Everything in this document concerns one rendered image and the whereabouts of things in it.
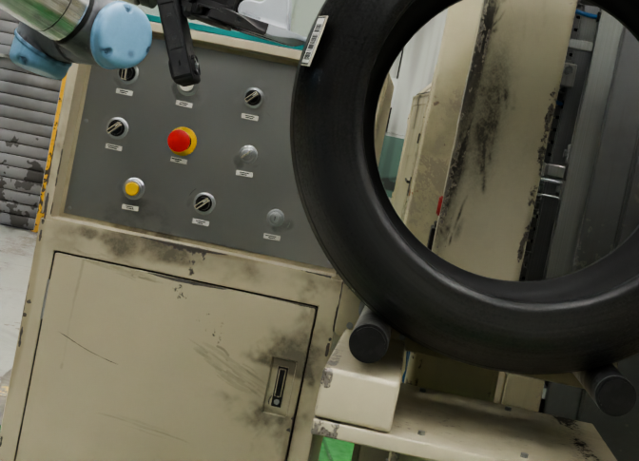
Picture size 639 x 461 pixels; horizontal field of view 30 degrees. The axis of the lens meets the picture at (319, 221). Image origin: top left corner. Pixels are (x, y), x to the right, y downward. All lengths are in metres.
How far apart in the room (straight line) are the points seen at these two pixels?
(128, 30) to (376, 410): 0.51
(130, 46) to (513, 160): 0.60
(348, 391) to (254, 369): 0.74
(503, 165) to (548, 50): 0.17
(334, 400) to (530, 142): 0.54
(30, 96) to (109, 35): 9.10
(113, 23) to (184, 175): 0.80
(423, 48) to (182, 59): 9.11
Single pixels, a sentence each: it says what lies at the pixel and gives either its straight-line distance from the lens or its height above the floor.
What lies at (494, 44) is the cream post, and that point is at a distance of 1.72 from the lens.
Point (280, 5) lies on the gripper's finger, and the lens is 1.47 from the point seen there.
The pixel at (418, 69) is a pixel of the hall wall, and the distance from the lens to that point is 10.53.
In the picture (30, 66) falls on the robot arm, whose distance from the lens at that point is 1.50.
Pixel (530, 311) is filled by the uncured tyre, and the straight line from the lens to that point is 1.35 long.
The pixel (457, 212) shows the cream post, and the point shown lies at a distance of 1.71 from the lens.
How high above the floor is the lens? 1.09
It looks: 3 degrees down
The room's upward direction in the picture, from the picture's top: 11 degrees clockwise
